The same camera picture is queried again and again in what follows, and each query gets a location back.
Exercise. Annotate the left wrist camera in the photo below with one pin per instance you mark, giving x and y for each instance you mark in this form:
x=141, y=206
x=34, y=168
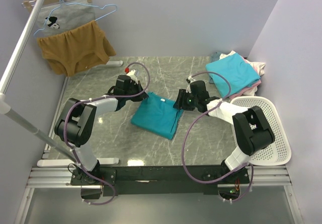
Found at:
x=132, y=74

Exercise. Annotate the folded light blue t-shirt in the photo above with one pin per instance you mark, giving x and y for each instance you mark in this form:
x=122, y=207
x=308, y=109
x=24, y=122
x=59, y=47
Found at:
x=236, y=71

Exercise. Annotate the brown hanging shorts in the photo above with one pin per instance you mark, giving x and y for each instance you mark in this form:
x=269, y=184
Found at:
x=76, y=50

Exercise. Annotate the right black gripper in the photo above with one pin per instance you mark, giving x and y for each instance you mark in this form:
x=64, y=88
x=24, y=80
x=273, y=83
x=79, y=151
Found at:
x=181, y=97

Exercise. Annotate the white rack foot rear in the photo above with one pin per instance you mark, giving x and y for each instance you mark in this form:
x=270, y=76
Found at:
x=111, y=63

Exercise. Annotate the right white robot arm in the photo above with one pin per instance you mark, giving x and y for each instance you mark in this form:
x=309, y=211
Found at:
x=251, y=127

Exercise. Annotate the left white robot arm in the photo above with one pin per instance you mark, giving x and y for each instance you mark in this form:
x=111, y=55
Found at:
x=76, y=121

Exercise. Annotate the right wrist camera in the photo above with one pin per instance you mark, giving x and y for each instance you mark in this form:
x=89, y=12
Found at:
x=189, y=80

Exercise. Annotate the black base beam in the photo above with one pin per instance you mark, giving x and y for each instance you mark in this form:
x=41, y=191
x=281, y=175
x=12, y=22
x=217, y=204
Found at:
x=155, y=180

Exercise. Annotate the white plastic laundry basket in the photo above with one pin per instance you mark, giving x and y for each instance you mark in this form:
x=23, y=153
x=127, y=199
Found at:
x=279, y=152

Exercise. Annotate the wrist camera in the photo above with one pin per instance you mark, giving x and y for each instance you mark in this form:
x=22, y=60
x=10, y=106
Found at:
x=132, y=74
x=189, y=80

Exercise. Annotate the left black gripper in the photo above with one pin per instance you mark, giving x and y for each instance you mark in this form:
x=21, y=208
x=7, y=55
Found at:
x=141, y=97

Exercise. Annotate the grey panda garment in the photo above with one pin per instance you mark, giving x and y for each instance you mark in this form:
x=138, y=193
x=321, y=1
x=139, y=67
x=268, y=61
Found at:
x=56, y=19

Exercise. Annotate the white clothes rack pole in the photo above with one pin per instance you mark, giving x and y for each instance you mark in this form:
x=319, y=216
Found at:
x=6, y=79

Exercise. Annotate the blue wire hanger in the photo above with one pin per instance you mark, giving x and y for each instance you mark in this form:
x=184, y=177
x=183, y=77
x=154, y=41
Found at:
x=100, y=12

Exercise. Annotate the aluminium rail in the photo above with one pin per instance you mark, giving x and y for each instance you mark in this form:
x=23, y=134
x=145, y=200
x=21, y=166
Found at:
x=61, y=177

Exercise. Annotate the folded grey-blue garment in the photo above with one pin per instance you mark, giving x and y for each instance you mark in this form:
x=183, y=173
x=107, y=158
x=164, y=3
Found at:
x=215, y=56

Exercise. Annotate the teal t-shirt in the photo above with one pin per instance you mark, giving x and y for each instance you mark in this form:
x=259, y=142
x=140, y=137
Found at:
x=157, y=115

